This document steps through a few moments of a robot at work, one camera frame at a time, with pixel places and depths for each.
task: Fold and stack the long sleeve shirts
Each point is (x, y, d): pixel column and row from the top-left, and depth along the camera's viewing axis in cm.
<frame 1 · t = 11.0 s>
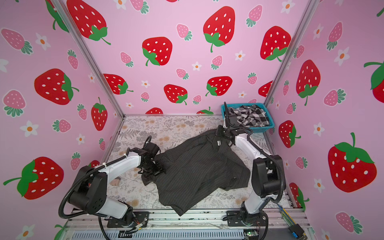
left hand: (163, 174, 86), fingers open
right hand: (218, 129, 92), fingers closed
dark grey pinstriped shirt: (196, 169, 87), point 6 cm above the table
black white checkered shirt: (250, 115, 108), point 12 cm above the table
teal plastic basket: (258, 127, 103), point 10 cm above the table

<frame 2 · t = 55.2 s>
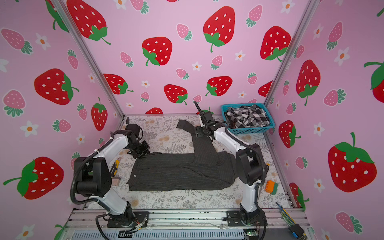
left hand: (150, 152, 90), fingers open
right hand: (200, 129, 95), fingers open
dark grey pinstriped shirt: (204, 166, 93), point 2 cm above the table
orange green toy block: (271, 187, 83), point 4 cm above the table
the other named things where they were.

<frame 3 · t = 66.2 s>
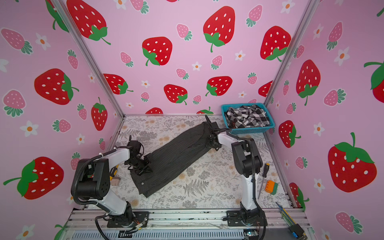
left hand: (153, 169, 91), fingers closed
right hand: (209, 144, 103), fingers closed
dark grey pinstriped shirt: (182, 151, 98), point 4 cm above the table
the other named things where they were.

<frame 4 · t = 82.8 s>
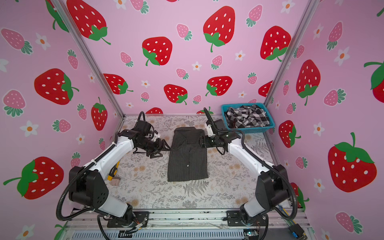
left hand: (167, 151, 82), fingers open
right hand: (203, 141, 85), fingers open
dark grey pinstriped shirt: (187, 159, 94), point 3 cm above the table
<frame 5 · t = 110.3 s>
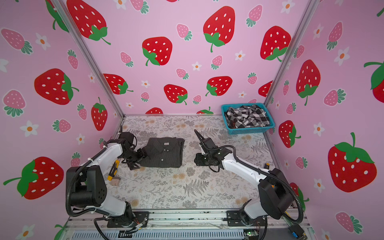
left hand: (146, 160, 88), fingers open
right hand: (194, 160, 84), fingers open
dark grey pinstriped shirt: (163, 152, 96), point 5 cm above the table
